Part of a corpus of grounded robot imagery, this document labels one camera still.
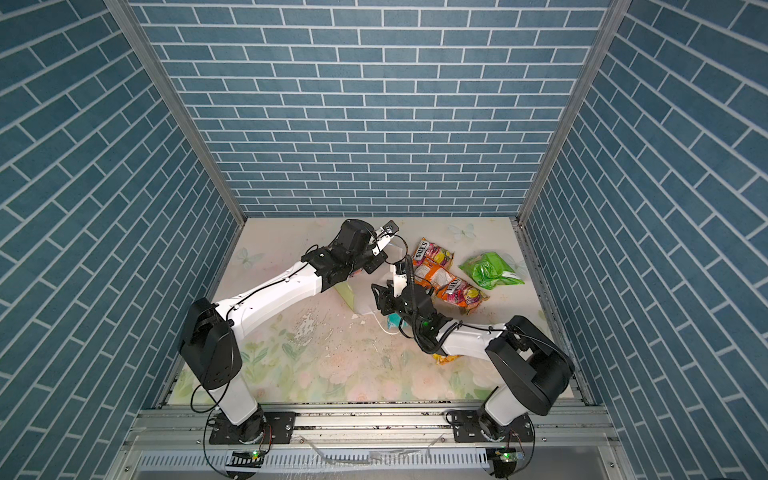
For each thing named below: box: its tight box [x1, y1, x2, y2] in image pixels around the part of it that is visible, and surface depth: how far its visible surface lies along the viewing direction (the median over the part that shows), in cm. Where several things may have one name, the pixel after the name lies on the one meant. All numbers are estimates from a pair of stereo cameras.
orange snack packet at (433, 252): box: [411, 237, 455, 269], surface depth 107 cm
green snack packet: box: [459, 252, 525, 290], surface depth 93 cm
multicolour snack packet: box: [435, 278, 490, 315], surface depth 95 cm
